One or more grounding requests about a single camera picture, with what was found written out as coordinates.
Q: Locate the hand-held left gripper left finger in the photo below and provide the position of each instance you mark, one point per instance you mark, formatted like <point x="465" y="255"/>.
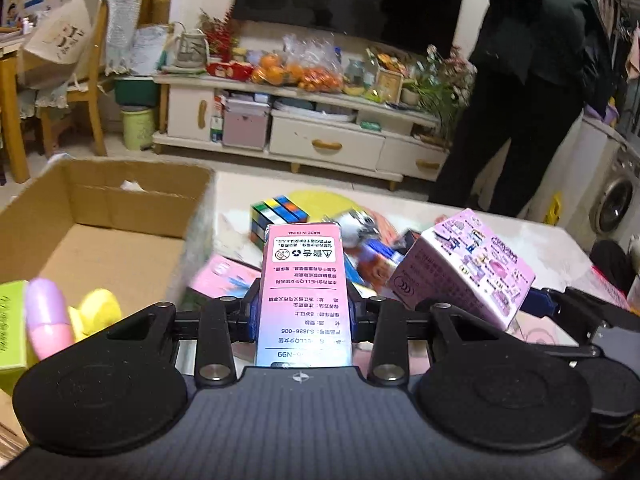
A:
<point x="252" y="307"/>

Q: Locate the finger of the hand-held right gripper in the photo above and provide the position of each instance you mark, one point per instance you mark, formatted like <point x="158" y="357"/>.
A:
<point x="542" y="302"/>

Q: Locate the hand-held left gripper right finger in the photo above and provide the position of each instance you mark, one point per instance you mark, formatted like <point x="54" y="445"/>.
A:
<point x="356" y="310"/>

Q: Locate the blue medicine box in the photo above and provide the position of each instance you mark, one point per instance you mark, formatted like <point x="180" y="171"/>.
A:
<point x="375" y="265"/>

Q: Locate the tall pink toy box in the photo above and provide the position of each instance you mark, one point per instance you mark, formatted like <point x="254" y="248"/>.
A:
<point x="302" y="290"/>

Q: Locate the pink cartoon printed box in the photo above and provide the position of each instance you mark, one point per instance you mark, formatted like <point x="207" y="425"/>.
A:
<point x="460" y="270"/>

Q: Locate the brown cardboard box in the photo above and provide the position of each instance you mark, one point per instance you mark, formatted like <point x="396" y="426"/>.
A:
<point x="125" y="260"/>

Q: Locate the flat pink box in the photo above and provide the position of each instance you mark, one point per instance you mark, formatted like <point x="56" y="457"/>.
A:
<point x="225" y="277"/>

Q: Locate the printed table cover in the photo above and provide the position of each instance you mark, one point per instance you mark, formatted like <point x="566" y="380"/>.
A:
<point x="550" y="250"/>

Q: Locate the dark cloth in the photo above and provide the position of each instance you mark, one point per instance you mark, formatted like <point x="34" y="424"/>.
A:
<point x="612" y="260"/>

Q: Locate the white and silver toy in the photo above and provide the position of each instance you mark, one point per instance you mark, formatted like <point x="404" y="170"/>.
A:
<point x="355" y="225"/>

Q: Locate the multicoloured puzzle cube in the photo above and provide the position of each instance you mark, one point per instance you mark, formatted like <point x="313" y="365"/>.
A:
<point x="277" y="215"/>

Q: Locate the front-load washing machine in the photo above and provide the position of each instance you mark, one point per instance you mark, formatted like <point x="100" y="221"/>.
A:
<point x="617" y="200"/>

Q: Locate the yellow plush toy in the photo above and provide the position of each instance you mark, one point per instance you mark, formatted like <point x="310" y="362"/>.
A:
<point x="97" y="312"/>

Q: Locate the white television cabinet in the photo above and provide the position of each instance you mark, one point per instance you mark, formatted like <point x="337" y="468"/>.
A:
<point x="325" y="145"/>

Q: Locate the pale pink storage box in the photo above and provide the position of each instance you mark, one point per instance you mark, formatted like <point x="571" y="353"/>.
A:
<point x="245" y="125"/>

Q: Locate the green packet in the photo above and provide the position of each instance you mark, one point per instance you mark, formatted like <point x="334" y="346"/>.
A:
<point x="370" y="126"/>

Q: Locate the purple basin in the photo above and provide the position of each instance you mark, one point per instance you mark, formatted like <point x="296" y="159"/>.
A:
<point x="597" y="112"/>

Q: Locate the stack of plates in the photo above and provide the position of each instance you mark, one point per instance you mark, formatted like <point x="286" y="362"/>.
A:
<point x="315" y="110"/>

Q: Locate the pink and purple capsule toy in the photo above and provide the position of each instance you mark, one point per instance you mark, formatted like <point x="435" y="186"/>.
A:
<point x="47" y="315"/>

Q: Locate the light green trash bin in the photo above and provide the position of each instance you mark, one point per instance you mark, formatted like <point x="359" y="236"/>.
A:
<point x="137" y="130"/>

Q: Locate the bananas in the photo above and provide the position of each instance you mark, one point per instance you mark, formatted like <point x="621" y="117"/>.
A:
<point x="353" y="91"/>

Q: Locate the bag of oranges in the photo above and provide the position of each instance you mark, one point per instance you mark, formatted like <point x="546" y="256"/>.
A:
<point x="275" y="72"/>
<point x="322" y="77"/>

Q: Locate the potted plant with flowers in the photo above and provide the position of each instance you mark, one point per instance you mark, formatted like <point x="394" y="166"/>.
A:
<point x="440" y="90"/>

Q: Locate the glass jar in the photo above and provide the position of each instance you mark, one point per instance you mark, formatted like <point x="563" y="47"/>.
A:
<point x="356" y="72"/>

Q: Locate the red gift box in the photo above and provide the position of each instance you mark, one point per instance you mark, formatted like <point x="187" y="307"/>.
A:
<point x="230" y="69"/>

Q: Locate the green box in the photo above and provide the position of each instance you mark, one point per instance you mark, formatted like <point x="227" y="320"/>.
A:
<point x="12" y="330"/>

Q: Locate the dark green container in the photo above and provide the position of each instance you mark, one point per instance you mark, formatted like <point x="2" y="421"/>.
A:
<point x="136" y="91"/>

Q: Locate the wooden chair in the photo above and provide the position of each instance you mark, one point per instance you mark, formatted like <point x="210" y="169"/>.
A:
<point x="95" y="95"/>

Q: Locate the grey and white tote bag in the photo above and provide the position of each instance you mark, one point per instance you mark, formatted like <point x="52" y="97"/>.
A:
<point x="190" y="50"/>

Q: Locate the red flower bouquet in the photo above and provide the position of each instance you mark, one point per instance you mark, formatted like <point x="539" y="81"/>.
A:
<point x="217" y="32"/>

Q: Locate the white plastic bag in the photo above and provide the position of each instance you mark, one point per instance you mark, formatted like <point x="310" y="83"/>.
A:
<point x="147" y="47"/>

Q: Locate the white lace cloth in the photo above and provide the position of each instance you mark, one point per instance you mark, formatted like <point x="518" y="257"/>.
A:
<point x="122" y="30"/>

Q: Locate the black television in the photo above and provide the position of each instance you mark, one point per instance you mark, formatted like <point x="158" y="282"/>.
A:
<point x="350" y="0"/>

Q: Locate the beige tote bag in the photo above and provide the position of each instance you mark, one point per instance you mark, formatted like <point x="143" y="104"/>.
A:
<point x="60" y="40"/>

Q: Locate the wooden photo frame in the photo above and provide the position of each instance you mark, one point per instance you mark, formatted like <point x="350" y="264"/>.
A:
<point x="389" y="85"/>

